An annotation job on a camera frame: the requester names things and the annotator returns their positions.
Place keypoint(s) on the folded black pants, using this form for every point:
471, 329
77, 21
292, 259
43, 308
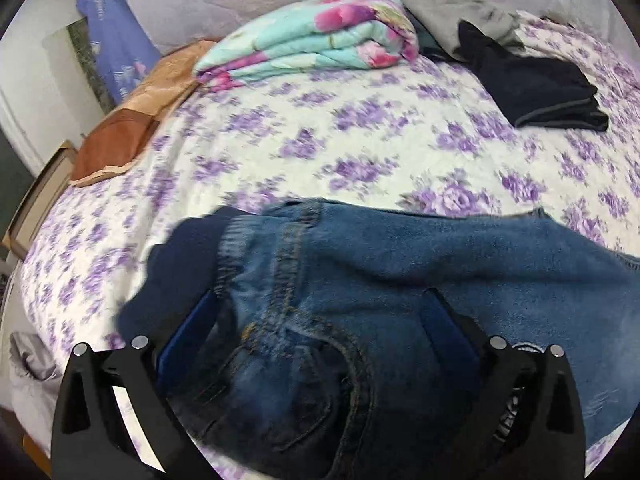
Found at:
529, 91

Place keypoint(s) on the grey garment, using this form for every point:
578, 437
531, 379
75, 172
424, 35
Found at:
437, 21

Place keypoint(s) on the purple floral bedspread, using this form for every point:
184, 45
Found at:
423, 137

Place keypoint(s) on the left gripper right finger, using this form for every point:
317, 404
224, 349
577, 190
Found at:
515, 412

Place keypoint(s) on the folded teal floral blanket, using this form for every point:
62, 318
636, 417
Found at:
311, 35

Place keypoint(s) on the grey cloth beside bed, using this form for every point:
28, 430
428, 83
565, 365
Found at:
30, 360

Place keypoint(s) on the blue patterned cloth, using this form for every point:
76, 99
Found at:
123, 52

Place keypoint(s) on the blue denim jeans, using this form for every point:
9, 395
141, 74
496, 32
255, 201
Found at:
321, 340

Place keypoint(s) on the orange brown pillow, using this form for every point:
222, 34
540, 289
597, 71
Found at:
116, 144

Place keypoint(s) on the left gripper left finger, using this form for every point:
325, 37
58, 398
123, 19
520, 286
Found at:
90, 439

